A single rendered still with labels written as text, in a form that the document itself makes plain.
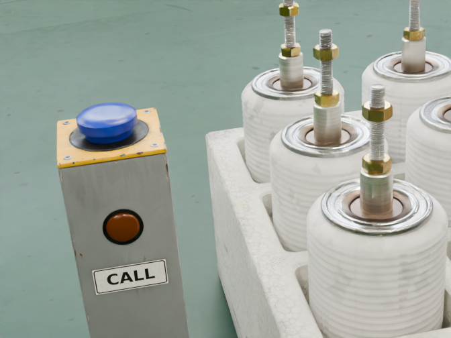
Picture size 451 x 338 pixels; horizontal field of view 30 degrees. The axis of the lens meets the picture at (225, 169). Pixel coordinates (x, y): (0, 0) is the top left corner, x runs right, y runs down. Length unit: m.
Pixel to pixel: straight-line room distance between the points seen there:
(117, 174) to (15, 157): 0.77
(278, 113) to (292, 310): 0.21
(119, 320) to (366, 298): 0.17
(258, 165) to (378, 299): 0.26
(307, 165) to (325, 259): 0.11
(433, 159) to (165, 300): 0.25
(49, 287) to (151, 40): 0.85
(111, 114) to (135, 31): 1.25
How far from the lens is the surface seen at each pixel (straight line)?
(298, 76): 0.78
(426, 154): 0.70
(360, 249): 0.55
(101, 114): 0.56
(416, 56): 0.81
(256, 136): 0.78
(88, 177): 0.54
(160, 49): 1.68
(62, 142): 0.57
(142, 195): 0.55
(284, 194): 0.68
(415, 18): 0.80
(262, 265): 0.65
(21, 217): 1.14
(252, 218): 0.71
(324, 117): 0.67
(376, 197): 0.57
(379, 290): 0.57
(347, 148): 0.66
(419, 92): 0.78
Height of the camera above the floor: 0.55
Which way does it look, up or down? 28 degrees down
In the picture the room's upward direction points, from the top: 5 degrees counter-clockwise
